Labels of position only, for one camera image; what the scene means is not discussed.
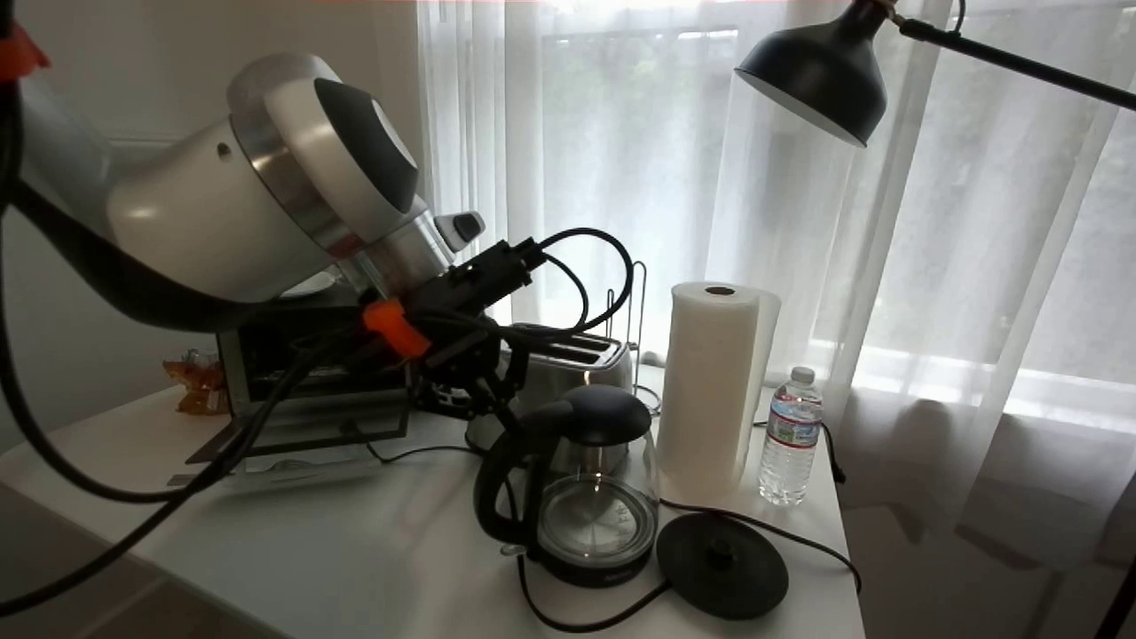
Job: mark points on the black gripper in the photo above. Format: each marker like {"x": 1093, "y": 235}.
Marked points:
{"x": 472, "y": 339}

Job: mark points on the glass kettle with black lid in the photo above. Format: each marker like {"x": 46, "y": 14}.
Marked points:
{"x": 590, "y": 498}

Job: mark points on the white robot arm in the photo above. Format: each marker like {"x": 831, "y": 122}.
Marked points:
{"x": 200, "y": 201}

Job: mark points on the black round kettle base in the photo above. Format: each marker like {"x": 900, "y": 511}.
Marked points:
{"x": 723, "y": 568}

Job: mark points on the stainless steel toaster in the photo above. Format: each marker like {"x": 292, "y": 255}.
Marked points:
{"x": 581, "y": 359}

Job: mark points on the silver toaster oven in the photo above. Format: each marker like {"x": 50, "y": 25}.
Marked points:
{"x": 305, "y": 384}

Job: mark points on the white paper towel roll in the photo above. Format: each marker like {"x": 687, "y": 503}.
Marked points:
{"x": 711, "y": 377}

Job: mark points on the flat metal tray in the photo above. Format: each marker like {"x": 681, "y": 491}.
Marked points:
{"x": 297, "y": 468}

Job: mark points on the clear plastic water bottle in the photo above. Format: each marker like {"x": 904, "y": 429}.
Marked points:
{"x": 788, "y": 446}

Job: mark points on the orange snack package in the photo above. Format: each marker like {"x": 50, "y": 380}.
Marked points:
{"x": 196, "y": 384}

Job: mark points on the black lamp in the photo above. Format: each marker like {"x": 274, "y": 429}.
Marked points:
{"x": 818, "y": 74}

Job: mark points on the white sheer curtain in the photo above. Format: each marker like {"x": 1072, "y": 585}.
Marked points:
{"x": 971, "y": 261}

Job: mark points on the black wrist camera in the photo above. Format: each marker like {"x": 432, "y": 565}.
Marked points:
{"x": 498, "y": 270}

